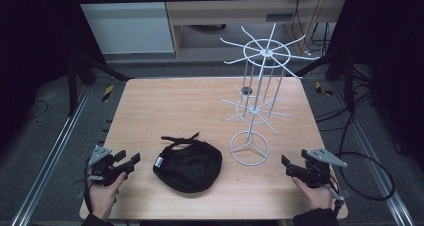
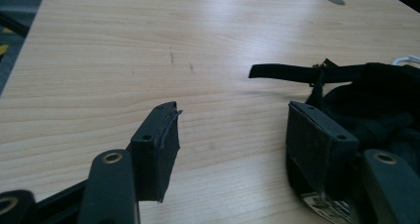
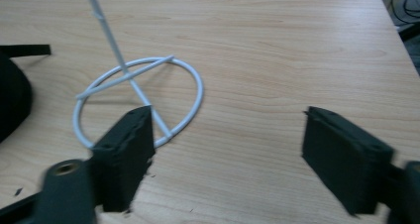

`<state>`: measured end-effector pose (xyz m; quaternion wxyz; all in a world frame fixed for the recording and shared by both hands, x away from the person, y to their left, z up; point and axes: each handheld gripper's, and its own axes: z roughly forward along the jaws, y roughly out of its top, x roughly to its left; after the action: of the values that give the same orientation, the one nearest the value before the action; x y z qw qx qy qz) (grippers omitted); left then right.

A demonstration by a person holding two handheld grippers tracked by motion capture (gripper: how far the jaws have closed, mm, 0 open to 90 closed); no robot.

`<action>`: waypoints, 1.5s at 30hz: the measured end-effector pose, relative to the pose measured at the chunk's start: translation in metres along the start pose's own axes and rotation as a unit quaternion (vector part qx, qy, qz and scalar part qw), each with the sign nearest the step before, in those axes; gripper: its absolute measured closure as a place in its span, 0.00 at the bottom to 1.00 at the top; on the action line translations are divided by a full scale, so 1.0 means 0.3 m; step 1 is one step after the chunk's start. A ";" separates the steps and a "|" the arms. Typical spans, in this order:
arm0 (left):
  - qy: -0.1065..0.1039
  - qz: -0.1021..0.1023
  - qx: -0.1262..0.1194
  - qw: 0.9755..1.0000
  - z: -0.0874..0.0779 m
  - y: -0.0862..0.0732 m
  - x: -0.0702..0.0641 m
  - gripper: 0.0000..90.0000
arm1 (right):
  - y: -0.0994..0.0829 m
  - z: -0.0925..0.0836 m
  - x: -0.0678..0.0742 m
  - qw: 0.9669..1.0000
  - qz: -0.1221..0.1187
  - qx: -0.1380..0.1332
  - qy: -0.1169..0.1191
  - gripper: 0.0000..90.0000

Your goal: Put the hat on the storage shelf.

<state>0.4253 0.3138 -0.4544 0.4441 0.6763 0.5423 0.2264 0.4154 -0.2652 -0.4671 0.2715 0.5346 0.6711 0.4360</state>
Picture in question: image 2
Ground black metal stand bar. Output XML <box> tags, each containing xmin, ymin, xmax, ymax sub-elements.
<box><xmin>0</xmin><ymin>10</ymin><xmax>32</xmax><ymax>39</ymax></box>

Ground printed paper tag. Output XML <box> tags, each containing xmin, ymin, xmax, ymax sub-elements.
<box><xmin>301</xmin><ymin>191</ymin><xmax>353</xmax><ymax>224</ymax></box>

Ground black cloth with strap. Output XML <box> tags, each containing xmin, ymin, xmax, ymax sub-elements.
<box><xmin>248</xmin><ymin>58</ymin><xmax>420</xmax><ymax>224</ymax></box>

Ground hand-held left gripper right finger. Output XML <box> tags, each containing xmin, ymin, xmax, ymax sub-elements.
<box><xmin>285</xmin><ymin>100</ymin><xmax>361</xmax><ymax>202</ymax></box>

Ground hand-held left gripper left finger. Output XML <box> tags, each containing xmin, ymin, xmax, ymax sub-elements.
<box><xmin>127</xmin><ymin>100</ymin><xmax>183</xmax><ymax>204</ymax></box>

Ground white cable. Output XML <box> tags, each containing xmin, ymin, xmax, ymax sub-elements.
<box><xmin>391</xmin><ymin>54</ymin><xmax>420</xmax><ymax>67</ymax></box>

